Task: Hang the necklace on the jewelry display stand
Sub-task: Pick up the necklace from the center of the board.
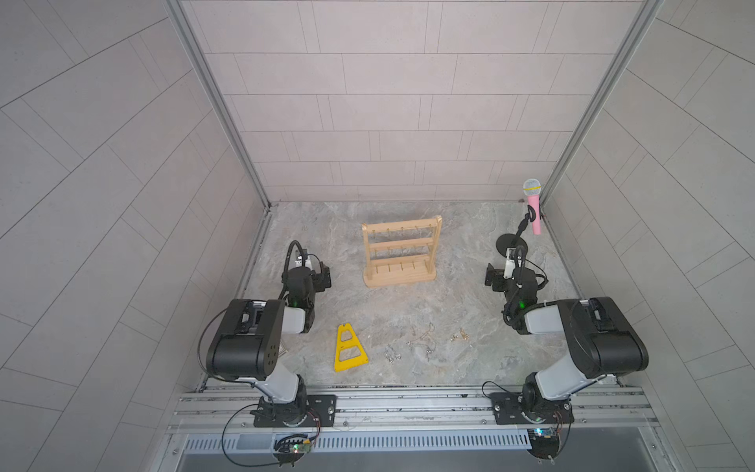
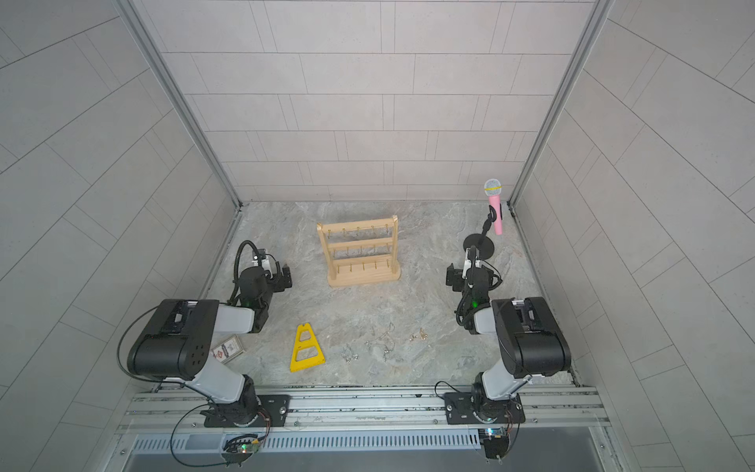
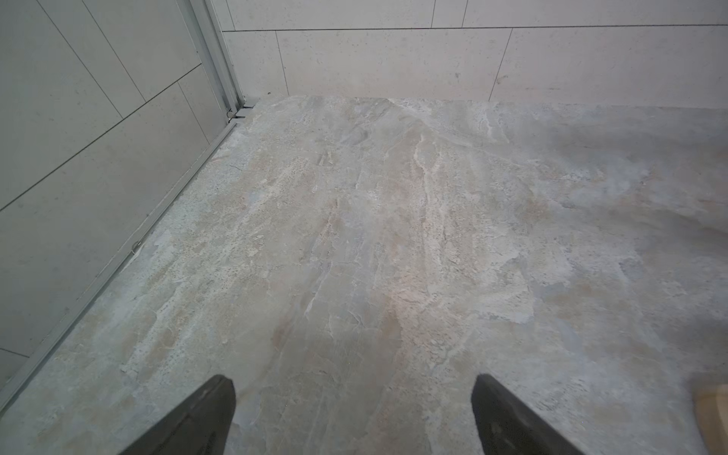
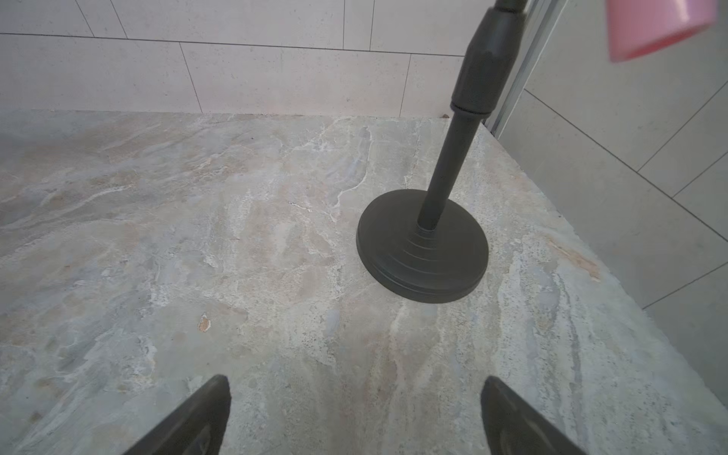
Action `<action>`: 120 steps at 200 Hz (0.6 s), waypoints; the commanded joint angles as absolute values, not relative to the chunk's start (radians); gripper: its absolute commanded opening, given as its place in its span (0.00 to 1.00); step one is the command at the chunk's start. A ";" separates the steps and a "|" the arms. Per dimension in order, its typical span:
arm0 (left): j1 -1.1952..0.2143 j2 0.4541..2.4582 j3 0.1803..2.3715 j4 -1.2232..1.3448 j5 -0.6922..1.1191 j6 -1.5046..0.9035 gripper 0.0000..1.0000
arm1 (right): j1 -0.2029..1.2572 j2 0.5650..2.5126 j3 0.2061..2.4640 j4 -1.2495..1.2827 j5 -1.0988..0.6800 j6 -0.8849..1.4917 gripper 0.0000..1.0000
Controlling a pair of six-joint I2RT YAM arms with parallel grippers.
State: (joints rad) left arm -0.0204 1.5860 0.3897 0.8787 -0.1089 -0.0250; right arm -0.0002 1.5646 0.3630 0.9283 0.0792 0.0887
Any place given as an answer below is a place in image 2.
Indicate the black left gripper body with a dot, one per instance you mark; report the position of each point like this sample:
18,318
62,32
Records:
283,277

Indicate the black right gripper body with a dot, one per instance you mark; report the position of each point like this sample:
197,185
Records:
454,279

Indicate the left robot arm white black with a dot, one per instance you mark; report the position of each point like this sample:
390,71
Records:
175,346

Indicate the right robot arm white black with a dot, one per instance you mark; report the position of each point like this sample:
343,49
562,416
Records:
531,344

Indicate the black microphone stand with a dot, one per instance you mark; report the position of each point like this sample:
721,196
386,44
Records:
480,241

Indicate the wooden jewelry display stand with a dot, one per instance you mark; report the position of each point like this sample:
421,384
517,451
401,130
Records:
361,252

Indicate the pink toy microphone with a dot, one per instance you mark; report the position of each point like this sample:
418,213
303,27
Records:
493,189

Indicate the right green circuit board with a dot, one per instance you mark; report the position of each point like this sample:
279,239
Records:
495,443

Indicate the green circuit board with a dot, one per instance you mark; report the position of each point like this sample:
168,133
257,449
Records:
239,449
495,443

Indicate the left green circuit board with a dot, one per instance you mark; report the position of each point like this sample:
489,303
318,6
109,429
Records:
239,449

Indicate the yellow triangular plastic frame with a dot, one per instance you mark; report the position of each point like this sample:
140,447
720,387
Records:
306,352

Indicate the aluminium mounting rail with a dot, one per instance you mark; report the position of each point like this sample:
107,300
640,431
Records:
426,408

